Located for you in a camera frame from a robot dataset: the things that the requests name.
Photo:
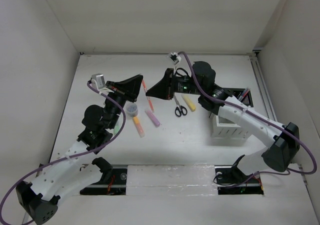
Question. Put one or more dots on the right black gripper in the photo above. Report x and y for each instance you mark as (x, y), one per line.
(164, 88)

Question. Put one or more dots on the red pen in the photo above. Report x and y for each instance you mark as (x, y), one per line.
(245, 93)

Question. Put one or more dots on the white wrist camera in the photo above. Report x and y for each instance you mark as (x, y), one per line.
(98, 81)
(175, 58)

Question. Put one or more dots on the green highlighter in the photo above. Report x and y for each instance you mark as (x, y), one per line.
(116, 129)

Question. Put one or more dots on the orange highlighter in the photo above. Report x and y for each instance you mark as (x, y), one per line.
(138, 126)

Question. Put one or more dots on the white organizer box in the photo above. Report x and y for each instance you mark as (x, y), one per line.
(223, 128)

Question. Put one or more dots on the purple highlighter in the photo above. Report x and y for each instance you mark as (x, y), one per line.
(153, 118)

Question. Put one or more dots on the black organizer box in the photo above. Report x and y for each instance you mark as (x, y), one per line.
(242, 95)

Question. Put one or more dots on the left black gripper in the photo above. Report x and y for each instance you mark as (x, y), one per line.
(134, 85)

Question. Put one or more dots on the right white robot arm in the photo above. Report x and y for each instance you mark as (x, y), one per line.
(281, 141)

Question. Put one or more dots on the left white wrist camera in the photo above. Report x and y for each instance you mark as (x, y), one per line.
(98, 81)

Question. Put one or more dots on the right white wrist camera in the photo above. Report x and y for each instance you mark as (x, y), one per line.
(175, 58)

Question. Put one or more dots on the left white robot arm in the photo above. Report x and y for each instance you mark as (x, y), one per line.
(80, 166)

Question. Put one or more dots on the yellow highlighter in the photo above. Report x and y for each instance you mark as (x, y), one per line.
(189, 102)

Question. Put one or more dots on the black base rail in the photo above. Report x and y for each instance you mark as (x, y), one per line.
(168, 180)

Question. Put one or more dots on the paper clip jar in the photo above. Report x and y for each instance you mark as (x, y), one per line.
(131, 110)

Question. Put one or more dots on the black handled scissors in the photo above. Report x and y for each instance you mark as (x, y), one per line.
(179, 110)

